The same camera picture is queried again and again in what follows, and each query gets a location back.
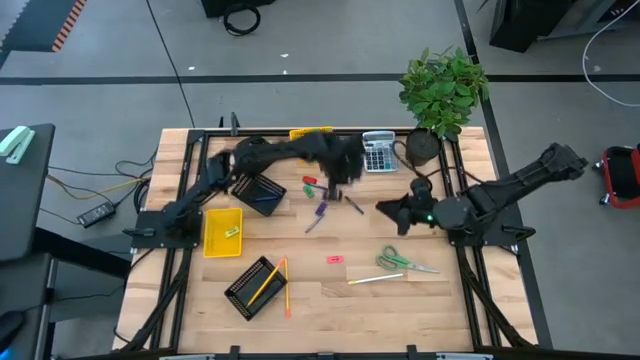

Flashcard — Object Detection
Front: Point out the grey crayon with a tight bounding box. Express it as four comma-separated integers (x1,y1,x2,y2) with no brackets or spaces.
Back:
304,213,326,235

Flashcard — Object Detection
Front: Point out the white pencil yellow tip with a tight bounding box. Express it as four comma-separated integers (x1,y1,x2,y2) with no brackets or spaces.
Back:
347,272,406,287

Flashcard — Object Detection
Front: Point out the black plastic bin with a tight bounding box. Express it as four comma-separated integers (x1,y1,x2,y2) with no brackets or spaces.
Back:
224,256,289,322
230,172,288,218

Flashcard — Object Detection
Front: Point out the green leafy plant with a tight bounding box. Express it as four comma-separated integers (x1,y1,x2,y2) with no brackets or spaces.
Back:
398,45,490,140

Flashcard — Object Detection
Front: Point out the mint green stapler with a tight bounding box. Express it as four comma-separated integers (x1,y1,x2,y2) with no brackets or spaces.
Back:
0,125,37,166

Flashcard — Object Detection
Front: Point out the white floor cable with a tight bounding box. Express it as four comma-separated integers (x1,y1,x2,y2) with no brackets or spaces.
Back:
581,0,640,108

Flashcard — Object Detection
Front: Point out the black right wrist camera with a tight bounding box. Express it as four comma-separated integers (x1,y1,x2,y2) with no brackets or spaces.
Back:
408,176,435,202

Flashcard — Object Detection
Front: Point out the red black tool cart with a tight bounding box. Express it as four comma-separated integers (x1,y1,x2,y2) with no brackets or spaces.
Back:
593,143,640,210

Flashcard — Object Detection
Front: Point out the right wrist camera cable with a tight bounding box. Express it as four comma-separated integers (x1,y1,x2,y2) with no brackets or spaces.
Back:
391,139,451,184

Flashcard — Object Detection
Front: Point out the black equipment box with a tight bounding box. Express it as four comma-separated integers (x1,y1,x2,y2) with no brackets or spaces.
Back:
200,0,277,19

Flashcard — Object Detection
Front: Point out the grey calculator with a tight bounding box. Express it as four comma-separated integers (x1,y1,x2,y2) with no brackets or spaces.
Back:
361,130,400,174

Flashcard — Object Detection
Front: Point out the black coiled cable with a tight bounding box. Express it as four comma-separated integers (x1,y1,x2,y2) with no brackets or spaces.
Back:
222,3,262,38

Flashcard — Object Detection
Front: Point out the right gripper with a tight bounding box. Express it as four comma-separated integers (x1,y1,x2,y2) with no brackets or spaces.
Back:
375,195,441,237

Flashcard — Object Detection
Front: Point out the black plant pot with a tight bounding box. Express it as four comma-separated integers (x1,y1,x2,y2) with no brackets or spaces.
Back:
404,127,443,168

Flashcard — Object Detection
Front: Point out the green marker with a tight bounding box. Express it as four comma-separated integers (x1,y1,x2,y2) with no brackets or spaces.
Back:
374,244,442,275

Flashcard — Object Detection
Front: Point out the blue pen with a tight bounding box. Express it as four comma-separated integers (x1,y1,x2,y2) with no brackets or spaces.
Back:
343,195,366,216

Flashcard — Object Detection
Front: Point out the black desk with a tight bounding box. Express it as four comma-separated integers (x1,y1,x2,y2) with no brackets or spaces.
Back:
0,123,56,264

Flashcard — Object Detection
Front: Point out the yellow pencil orange eraser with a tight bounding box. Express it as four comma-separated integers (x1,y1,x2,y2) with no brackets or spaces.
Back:
246,257,287,308
283,256,293,320

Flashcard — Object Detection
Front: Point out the black cabinet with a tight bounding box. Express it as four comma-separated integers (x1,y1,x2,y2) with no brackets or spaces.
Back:
488,0,576,54

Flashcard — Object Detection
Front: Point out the black power adapter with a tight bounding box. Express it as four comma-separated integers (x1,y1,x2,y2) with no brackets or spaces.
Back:
76,200,118,230

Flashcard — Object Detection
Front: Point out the black ramp orange striped edge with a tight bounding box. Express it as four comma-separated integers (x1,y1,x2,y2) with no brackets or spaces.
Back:
0,0,88,69

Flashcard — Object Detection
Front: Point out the black aluminium table frame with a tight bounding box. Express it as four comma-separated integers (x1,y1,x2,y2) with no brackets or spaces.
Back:
112,127,539,360

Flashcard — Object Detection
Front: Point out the yellow plastic bin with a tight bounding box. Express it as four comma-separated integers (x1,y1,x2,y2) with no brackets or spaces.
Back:
289,126,335,142
203,207,244,259

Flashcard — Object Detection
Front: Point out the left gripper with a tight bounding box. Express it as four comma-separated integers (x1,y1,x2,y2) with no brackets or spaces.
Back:
319,133,366,202

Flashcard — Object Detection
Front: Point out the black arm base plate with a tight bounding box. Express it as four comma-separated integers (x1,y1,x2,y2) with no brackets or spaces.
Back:
446,204,536,247
130,209,204,250

